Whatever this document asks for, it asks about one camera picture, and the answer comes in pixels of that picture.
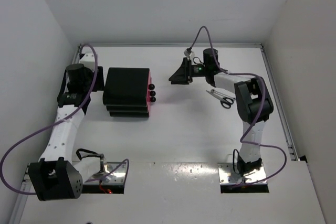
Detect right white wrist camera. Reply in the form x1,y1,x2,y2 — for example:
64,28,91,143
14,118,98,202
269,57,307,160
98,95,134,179
184,48,195,58

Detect pink drawer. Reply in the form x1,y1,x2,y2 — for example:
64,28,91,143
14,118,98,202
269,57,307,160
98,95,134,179
148,97,156,111
149,90,156,97
148,72,155,90

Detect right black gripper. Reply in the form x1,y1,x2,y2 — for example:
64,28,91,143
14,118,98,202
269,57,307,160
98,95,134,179
169,58,208,86

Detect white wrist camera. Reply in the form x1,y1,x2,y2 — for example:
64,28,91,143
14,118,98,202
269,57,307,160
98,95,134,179
79,53,97,71
184,48,195,58

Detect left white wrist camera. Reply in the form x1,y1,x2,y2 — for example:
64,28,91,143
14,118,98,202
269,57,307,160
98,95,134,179
79,53,97,71

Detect black handled scissors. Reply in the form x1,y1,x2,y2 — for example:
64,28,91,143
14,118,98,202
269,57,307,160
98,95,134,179
206,89,236,109

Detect black drawer cabinet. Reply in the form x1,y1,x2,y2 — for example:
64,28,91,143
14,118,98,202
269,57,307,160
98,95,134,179
102,67,151,118

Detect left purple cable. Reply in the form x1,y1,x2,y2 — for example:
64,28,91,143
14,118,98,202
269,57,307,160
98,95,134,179
0,42,130,196

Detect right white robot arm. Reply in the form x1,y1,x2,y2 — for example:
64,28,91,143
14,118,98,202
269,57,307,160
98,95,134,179
169,48,274,176

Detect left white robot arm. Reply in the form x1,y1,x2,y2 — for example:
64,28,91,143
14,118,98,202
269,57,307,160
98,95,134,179
28,63,107,201

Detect metal base plate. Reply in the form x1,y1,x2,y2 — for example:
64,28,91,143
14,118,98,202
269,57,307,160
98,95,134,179
84,159,129,186
218,163,268,186

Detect silver wrench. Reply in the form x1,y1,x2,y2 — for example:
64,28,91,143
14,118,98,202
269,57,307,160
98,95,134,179
210,89,236,101

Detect pink top drawer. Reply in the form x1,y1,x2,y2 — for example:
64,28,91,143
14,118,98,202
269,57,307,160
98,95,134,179
148,72,155,90

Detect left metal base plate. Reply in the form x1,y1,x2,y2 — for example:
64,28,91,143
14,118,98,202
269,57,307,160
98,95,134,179
84,159,129,186

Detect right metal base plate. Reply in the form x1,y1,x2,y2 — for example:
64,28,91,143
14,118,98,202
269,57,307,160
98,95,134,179
218,163,268,186

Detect pink bottom drawer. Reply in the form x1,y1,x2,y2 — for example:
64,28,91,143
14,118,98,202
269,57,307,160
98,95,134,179
148,97,156,111

